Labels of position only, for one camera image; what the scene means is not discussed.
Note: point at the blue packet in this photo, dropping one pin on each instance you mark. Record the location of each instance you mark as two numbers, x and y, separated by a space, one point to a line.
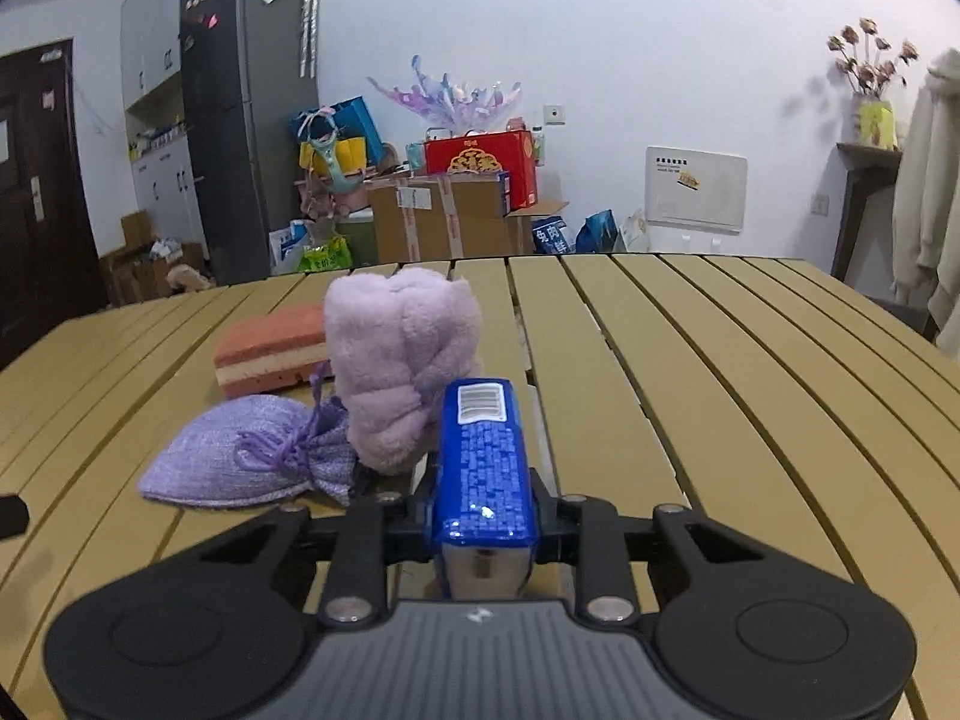
484 465

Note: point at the red gift box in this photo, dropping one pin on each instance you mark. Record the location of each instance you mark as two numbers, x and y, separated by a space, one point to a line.
480 161

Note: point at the cream hooded coat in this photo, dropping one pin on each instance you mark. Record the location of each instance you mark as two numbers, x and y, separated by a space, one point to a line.
930 202

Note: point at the purple fluffy towel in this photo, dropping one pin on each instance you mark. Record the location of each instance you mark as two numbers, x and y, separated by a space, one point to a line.
405 345

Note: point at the beige plush toy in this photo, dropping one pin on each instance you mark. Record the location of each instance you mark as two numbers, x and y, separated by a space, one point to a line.
187 277

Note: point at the wall switch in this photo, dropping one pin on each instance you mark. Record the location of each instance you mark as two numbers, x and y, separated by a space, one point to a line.
822 204

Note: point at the blue gift bag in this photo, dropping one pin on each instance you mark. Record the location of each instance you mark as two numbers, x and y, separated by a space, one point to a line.
352 120

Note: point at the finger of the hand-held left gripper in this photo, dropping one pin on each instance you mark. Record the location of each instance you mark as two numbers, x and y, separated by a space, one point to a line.
13 517

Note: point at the yellow vase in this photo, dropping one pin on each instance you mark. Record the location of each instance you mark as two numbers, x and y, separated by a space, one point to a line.
877 124

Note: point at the grey refrigerator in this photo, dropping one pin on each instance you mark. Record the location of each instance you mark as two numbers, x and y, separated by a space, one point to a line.
232 127

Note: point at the blue white plastic bag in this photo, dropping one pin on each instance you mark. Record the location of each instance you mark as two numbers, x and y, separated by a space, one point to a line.
285 247

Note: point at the green snack bag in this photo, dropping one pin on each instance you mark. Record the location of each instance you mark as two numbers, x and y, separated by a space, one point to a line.
326 255

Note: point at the yellow gift bag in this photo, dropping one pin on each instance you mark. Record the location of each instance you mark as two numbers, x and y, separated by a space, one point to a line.
349 154

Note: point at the white wall socket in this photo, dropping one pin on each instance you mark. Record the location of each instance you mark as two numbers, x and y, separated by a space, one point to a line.
556 114

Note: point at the dark wooden door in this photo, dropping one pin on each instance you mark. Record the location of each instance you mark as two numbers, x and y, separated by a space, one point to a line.
37 240

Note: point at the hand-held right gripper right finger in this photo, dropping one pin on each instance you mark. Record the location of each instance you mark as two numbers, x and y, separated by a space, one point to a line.
600 532

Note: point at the small open cardboard box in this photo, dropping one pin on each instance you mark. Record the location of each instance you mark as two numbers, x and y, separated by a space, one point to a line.
536 221

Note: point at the dried flower bouquet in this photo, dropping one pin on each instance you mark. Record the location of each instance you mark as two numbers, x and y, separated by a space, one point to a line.
870 60

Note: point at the iridescent paper decoration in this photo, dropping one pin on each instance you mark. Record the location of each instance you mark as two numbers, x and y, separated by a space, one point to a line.
450 97

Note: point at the dark wooden side table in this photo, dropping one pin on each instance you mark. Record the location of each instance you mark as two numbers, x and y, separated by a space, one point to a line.
862 202

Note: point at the blue pet food bag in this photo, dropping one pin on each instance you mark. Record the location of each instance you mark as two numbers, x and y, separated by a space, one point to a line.
596 234

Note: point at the white kitchen cabinets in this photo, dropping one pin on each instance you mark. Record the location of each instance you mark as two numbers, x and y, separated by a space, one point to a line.
154 37

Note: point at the white wall heater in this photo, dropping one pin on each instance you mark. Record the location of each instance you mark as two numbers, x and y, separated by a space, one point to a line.
697 187

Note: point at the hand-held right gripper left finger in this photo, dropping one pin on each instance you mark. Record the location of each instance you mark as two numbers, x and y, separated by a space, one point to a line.
360 532

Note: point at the tan slatted folding table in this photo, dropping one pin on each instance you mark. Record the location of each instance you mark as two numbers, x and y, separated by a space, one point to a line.
712 390

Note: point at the orange cloth item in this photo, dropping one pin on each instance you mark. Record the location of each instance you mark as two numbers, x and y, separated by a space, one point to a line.
270 337

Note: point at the large taped cardboard box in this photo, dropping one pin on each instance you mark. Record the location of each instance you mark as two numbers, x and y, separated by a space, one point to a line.
427 225

